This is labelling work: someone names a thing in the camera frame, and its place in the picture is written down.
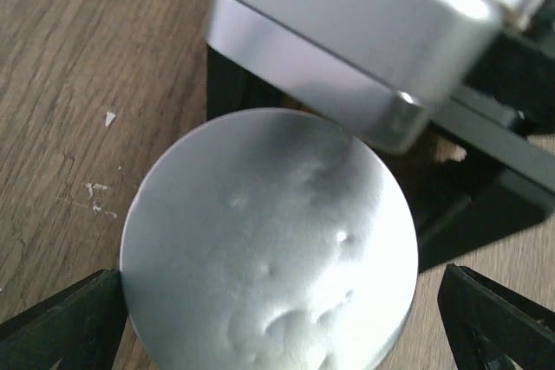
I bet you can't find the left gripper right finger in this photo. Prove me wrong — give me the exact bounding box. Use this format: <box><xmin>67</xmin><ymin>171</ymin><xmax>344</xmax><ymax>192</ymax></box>
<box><xmin>437</xmin><ymin>263</ymin><xmax>554</xmax><ymax>370</ymax></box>

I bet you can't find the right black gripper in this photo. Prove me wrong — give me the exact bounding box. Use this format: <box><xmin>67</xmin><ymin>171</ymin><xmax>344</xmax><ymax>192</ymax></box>
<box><xmin>411</xmin><ymin>10</ymin><xmax>554</xmax><ymax>270</ymax></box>

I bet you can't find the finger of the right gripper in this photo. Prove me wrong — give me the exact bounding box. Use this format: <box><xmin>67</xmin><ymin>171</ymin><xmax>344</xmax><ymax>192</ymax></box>
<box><xmin>206</xmin><ymin>47</ymin><xmax>299</xmax><ymax>120</ymax></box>

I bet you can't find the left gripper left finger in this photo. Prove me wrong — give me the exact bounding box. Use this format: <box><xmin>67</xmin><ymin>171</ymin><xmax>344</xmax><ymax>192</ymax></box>
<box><xmin>1</xmin><ymin>269</ymin><xmax>127</xmax><ymax>369</ymax></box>

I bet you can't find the round grey lid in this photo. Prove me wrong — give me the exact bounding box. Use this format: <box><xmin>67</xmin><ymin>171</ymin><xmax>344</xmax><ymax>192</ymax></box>
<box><xmin>120</xmin><ymin>108</ymin><xmax>418</xmax><ymax>369</ymax></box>

